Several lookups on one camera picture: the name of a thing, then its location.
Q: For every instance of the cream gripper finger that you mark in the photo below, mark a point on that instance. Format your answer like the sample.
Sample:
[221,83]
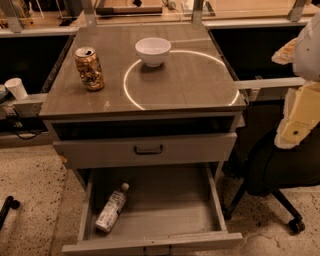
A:
[285,54]
[301,114]

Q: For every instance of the clear plastic water bottle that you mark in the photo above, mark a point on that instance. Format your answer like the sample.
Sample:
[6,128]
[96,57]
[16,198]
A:
[112,209]

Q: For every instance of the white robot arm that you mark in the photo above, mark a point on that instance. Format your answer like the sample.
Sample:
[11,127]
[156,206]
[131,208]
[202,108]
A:
[306,63]

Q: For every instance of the closed grey drawer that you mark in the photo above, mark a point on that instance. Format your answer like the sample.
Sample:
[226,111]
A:
[176,149]

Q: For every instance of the open lower grey drawer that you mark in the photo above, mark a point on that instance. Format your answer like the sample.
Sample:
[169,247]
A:
[170,210]

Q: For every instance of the grey drawer cabinet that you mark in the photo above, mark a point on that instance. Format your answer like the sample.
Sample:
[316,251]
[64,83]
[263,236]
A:
[190,93]

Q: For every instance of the black office chair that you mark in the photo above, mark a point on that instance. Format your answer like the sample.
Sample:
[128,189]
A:
[267,169]

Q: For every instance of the white ceramic bowl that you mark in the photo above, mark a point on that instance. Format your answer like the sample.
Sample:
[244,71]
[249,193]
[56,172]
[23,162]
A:
[153,50]

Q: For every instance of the gold drink can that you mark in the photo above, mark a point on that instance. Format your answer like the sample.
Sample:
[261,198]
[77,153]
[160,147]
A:
[89,68]

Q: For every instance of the white paper cup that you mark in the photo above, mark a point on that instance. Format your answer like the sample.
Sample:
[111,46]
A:
[16,87]

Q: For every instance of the black stand foot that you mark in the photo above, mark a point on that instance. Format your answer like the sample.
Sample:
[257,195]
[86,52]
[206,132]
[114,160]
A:
[9,203]

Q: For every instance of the aluminium frame rail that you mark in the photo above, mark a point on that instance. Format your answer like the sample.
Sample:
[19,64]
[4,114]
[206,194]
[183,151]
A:
[270,83]

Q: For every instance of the black drawer handle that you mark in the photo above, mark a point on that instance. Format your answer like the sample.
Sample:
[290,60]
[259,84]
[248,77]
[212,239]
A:
[148,151]

